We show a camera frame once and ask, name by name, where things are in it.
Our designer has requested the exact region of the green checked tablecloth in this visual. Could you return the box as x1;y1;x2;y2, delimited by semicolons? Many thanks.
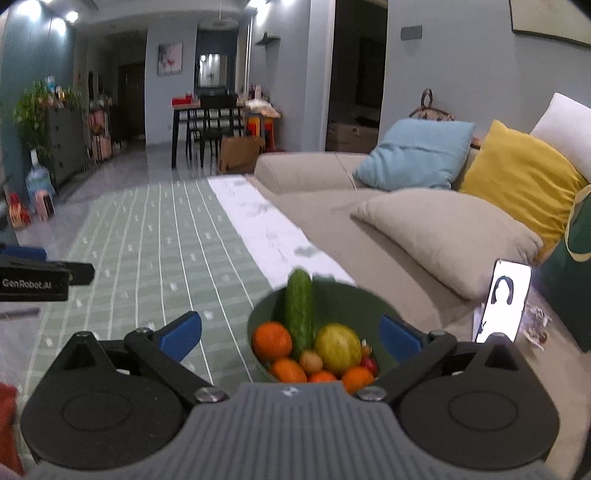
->
18;176;349;399

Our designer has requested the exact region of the green trailing houseplant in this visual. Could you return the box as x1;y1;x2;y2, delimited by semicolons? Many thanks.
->
13;80;83;155

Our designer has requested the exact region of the blue water jug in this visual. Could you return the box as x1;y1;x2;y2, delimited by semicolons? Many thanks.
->
25;149;55;210

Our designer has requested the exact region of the beige sofa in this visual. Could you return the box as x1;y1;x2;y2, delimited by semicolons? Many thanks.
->
252;152;590;479

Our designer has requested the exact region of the red toy bag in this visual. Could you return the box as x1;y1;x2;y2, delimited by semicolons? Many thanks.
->
8;193;31;231

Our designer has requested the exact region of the white cushion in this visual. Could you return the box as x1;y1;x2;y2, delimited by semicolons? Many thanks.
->
531;92;591;182

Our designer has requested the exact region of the green cucumber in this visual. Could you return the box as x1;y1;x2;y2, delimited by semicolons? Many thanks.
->
284;268;314;359

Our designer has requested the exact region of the green perforated colander bowl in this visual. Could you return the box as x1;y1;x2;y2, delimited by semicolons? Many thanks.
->
247;280;400;374

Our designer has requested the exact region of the dark grey drawer cabinet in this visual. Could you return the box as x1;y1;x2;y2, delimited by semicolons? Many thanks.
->
47;108;87;188

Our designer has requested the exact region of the red orange stool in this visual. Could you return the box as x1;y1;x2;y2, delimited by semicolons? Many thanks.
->
245;110;280;152

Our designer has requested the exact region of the brown paper shopping bag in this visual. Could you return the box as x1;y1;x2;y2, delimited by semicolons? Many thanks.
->
219;136;266;174

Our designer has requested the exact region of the yellow cushion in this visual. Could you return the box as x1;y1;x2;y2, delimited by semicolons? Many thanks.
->
459;120;588;263

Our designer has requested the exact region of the black dining chair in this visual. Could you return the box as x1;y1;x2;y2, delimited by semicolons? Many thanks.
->
198;94;242;166

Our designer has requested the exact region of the light blue cushion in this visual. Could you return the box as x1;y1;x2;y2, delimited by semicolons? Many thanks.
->
353;118;475;192

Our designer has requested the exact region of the orange front tangerine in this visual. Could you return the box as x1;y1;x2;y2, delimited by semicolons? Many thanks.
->
252;321;293;363

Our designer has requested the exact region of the dark dining table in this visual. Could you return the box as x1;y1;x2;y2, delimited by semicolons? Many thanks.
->
170;98;245;170

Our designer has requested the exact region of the red cherry tomato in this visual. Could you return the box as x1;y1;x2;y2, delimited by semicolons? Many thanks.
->
360;356;380;378

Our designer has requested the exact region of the framed wall picture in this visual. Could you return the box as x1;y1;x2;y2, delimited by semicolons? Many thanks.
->
157;43;183;76

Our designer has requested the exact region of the beige cushion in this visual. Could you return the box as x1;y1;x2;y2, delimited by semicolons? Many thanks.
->
353;188;543;300

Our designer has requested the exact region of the smartphone on stand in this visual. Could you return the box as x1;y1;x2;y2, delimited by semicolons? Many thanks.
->
473;259;532;343

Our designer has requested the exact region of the pink suitcase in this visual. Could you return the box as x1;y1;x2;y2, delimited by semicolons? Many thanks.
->
88;109;112;163

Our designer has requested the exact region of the pink small heater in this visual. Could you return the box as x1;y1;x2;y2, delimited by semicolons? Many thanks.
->
34;190;55;222

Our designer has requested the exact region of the yellow-green mango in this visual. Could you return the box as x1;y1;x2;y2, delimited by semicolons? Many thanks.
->
314;323;362;376

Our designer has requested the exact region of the dark green cushion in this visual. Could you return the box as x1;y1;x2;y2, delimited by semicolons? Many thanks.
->
540;186;590;353

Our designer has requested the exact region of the orange tangerine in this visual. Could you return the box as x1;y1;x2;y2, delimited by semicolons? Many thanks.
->
308;370;338;383
341;365;375;395
252;321;293;363
270;358;308;383

